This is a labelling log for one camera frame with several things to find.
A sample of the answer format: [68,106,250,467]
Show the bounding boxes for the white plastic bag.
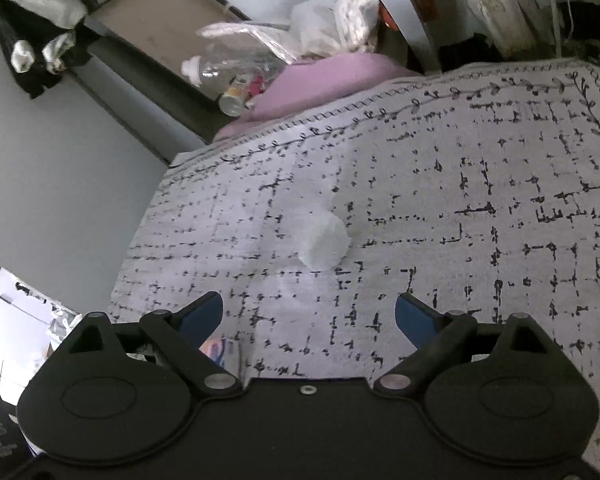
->
[197,0,381,63]

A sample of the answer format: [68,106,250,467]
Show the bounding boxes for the empty clear plastic bottle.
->
[181,40,291,88]

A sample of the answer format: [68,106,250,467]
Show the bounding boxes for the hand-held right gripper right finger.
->
[372,292,564,397]

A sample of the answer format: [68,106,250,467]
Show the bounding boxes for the pink pillow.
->
[214,52,423,143]

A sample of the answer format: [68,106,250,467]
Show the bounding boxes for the black and white hanging clothes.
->
[0,0,98,101]

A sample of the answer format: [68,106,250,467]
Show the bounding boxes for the dark bedside table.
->
[82,0,251,143]

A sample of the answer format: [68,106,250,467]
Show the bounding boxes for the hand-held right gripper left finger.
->
[55,291,244,397]

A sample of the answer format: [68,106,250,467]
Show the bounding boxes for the white tissue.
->
[296,210,351,270]

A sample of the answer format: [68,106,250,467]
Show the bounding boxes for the grey black-patterned bed blanket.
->
[107,57,600,478]

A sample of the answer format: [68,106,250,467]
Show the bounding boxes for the drink can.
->
[218,84,253,117]

